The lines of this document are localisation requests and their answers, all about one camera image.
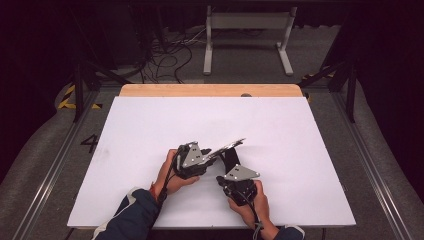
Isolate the wooden table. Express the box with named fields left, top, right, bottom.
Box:
left=118, top=83, right=304, bottom=99

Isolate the person's left hand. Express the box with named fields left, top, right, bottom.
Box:
left=153, top=148, right=201, bottom=196

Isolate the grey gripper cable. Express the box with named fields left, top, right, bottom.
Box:
left=242, top=194, right=265, bottom=240

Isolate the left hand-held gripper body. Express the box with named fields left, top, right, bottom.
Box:
left=172, top=141, right=215, bottom=180

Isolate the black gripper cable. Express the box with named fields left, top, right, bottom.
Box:
left=158, top=153, right=178, bottom=205

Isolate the silver foil plate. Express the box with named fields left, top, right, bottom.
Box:
left=202, top=137, right=247, bottom=162

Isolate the white metal frame stand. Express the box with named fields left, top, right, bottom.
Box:
left=202, top=4, right=299, bottom=77

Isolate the person's right hand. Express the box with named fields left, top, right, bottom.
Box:
left=227, top=179, right=271, bottom=232

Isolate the black metal stand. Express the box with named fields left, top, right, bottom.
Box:
left=70, top=58, right=133, bottom=125
left=297, top=58, right=360, bottom=124

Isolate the white board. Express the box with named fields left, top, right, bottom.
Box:
left=67, top=96, right=357, bottom=230

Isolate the yellow black floor tape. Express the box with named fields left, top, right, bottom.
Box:
left=300, top=65, right=337, bottom=82
left=57, top=84, right=103, bottom=111

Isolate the aluminium floor rail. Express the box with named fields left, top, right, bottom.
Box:
left=12, top=89, right=103, bottom=240
left=332, top=91, right=424, bottom=240

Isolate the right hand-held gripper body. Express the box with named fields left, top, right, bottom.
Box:
left=216, top=164, right=261, bottom=206

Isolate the tangle of black floor cables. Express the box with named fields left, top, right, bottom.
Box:
left=138, top=28, right=209, bottom=85

